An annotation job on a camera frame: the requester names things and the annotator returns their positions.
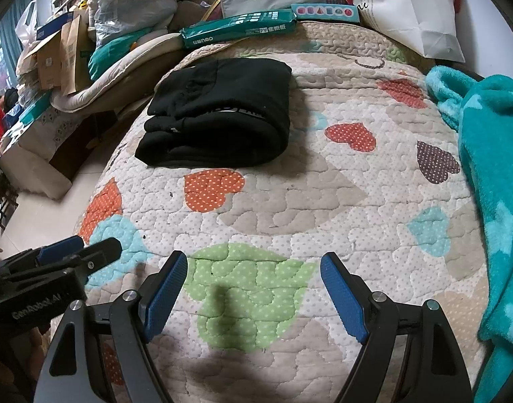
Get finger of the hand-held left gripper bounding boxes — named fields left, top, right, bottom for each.
left=36, top=236, right=86, bottom=266
left=74, top=237, right=123, bottom=280

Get brown cardboard box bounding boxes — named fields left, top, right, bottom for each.
left=60, top=14, right=94, bottom=96
left=27, top=29, right=67, bottom=92

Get green long packet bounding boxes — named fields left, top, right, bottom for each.
left=178, top=8, right=300, bottom=52

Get teal fleece blanket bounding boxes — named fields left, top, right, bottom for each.
left=424, top=65, right=513, bottom=403

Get teal curtain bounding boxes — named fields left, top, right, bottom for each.
left=0, top=0, right=38, bottom=53

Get heart-patterned quilt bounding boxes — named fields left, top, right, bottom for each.
left=50, top=20, right=492, bottom=403

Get white paper bag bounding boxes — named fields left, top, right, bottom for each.
left=319, top=0, right=467, bottom=61

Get brown pillow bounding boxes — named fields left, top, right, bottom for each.
left=168, top=0, right=218, bottom=33

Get clear plastic bag of cloths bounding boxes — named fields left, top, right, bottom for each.
left=87, top=0, right=178, bottom=50

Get black pants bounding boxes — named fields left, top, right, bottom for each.
left=134, top=58, right=293, bottom=169

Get light blue shapes box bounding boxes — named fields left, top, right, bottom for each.
left=290, top=3, right=361, bottom=24

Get teal flat box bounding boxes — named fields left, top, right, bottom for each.
left=18, top=91, right=52, bottom=126

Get white plastic bag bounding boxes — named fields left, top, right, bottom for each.
left=14, top=0, right=39, bottom=48

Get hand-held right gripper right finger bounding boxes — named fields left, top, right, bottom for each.
left=320, top=252, right=475, bottom=403

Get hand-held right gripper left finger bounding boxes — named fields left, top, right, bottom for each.
left=33, top=250, right=189, bottom=403

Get beige folded mattress pad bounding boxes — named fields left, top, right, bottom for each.
left=0, top=101, right=119, bottom=200

